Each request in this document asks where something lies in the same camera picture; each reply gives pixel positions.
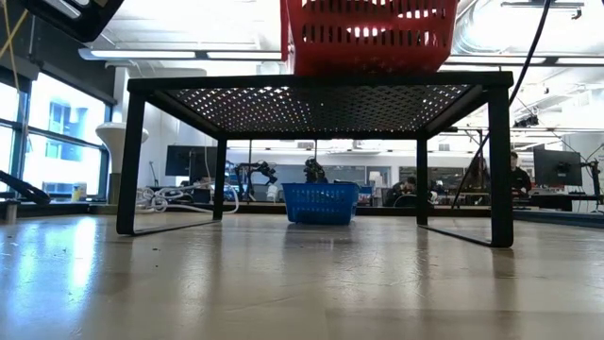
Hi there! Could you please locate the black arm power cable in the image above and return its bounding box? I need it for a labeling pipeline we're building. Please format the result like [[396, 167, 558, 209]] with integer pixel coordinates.
[[451, 0, 553, 210]]

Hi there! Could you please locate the person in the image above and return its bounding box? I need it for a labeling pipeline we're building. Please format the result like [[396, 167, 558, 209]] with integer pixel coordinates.
[[384, 176, 419, 208], [464, 155, 492, 205], [510, 150, 533, 196]]

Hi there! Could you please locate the large glass window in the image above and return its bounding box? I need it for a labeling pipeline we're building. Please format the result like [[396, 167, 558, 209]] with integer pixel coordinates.
[[0, 65, 117, 202]]

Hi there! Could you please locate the white lamp cable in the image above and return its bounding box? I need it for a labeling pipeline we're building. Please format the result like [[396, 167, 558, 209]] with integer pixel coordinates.
[[134, 181, 241, 214]]

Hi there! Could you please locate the blue plastic basket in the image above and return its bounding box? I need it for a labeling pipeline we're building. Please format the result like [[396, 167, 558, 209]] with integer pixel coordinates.
[[281, 182, 361, 226]]

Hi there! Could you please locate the black perforated metal shelf riser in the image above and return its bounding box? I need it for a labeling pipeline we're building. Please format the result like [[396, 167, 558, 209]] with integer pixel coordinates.
[[116, 70, 514, 249]]

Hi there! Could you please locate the long ceiling light bar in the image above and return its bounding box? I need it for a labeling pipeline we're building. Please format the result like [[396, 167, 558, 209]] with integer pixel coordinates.
[[77, 46, 604, 66]]

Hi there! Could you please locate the red plastic basket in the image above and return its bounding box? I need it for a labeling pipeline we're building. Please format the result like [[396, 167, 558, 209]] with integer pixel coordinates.
[[280, 0, 459, 77]]

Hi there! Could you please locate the dark computer monitor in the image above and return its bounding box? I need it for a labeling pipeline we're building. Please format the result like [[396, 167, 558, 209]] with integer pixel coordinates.
[[164, 144, 219, 179]]

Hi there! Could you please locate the yellow hanging cable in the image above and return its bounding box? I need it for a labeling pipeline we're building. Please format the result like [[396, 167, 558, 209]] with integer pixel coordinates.
[[0, 0, 30, 94]]

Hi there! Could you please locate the white mushroom lamp wooden base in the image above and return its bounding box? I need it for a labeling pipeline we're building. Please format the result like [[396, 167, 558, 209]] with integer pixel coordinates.
[[95, 121, 150, 205]]

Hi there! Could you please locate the black aluminium table frame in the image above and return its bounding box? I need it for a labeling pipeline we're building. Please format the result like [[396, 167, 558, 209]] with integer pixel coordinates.
[[0, 169, 604, 229]]

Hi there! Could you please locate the black computer monitor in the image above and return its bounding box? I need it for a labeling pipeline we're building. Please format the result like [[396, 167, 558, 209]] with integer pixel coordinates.
[[533, 148, 583, 187]]

